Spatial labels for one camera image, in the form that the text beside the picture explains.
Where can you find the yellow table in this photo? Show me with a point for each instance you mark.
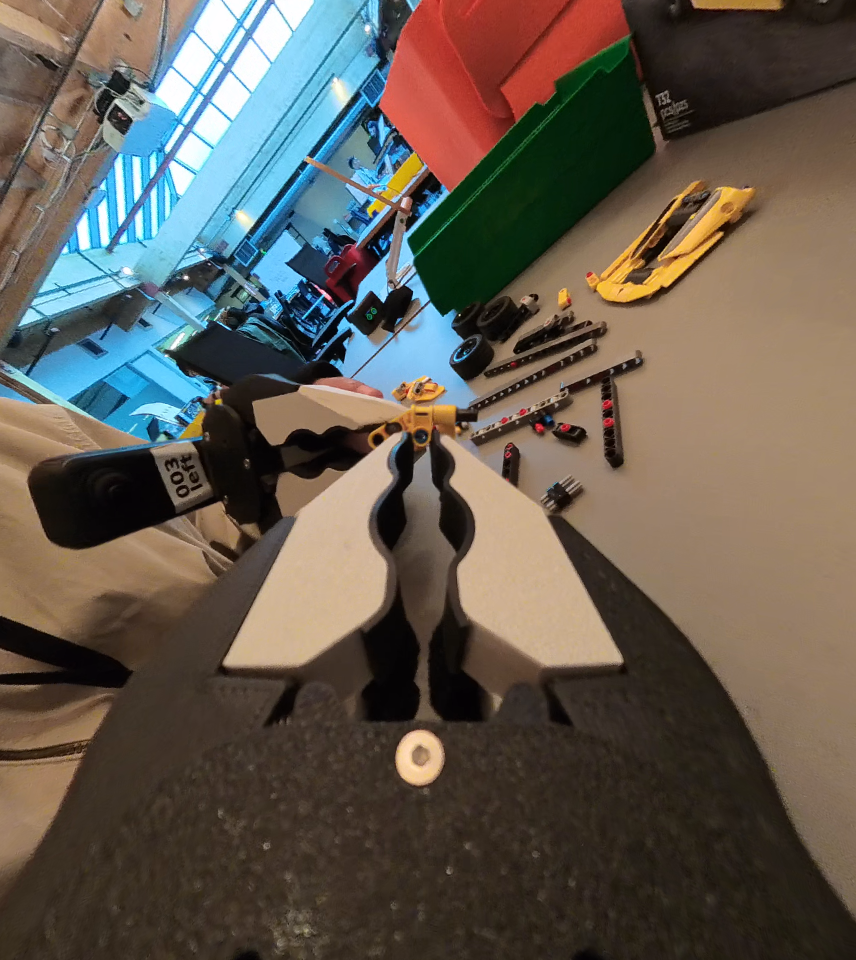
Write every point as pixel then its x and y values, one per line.
pixel 402 184

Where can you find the black beam with red pins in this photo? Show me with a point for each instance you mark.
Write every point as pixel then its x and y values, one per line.
pixel 611 427
pixel 510 461

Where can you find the green plastic bin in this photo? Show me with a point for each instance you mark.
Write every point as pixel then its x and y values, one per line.
pixel 533 195

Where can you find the ceiling mounted device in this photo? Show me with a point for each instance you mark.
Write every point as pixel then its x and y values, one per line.
pixel 132 112

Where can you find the red chair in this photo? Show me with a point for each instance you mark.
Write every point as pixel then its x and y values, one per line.
pixel 349 271

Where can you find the red black pin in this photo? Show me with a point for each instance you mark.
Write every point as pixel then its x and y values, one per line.
pixel 462 421

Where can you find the small yellow brick assembly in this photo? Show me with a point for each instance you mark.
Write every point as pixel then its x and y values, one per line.
pixel 418 390

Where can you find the black toy wheel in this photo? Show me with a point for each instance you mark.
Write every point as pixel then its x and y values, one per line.
pixel 467 319
pixel 497 319
pixel 471 358

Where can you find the dark toy car box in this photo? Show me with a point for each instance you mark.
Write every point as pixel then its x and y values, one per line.
pixel 773 60

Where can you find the black beam assembly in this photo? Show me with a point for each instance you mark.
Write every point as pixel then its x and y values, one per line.
pixel 552 332

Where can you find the skylight window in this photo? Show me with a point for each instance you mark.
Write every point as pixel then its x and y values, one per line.
pixel 210 82

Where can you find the short black beam, red pin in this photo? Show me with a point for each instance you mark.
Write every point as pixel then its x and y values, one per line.
pixel 540 424

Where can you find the long dark grey beam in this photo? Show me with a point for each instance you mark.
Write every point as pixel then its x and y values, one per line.
pixel 533 375
pixel 548 349

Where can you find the yellow angled brick piece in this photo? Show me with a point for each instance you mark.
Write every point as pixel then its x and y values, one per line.
pixel 420 427

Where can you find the light grey beam red pins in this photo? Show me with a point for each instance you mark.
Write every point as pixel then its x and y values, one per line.
pixel 522 420

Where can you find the black box green light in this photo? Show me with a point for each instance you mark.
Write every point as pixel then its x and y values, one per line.
pixel 372 313

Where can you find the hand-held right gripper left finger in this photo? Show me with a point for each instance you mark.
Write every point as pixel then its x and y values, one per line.
pixel 308 592

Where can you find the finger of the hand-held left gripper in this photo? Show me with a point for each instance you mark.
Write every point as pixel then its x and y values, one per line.
pixel 308 491
pixel 315 409

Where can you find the black connector white axles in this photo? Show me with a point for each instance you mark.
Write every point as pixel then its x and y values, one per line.
pixel 561 493

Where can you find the small black frame red centre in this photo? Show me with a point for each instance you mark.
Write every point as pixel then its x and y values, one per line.
pixel 569 433

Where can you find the black board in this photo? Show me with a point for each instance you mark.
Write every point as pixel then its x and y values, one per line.
pixel 240 352

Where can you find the grey black axle connector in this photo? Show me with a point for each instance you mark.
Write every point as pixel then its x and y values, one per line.
pixel 531 301

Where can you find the person's left forearm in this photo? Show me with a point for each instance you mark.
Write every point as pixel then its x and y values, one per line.
pixel 173 544

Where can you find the person's left hand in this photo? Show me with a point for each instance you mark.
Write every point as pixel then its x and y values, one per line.
pixel 349 386

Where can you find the red plastic bin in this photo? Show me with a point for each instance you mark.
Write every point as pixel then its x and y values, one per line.
pixel 458 82

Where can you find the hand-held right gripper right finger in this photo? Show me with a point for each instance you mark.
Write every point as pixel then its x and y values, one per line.
pixel 540 592

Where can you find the yellow toy car hood assembly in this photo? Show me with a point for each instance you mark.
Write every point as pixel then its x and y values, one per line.
pixel 645 277

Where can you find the grey desk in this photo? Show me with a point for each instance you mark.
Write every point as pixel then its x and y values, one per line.
pixel 735 525

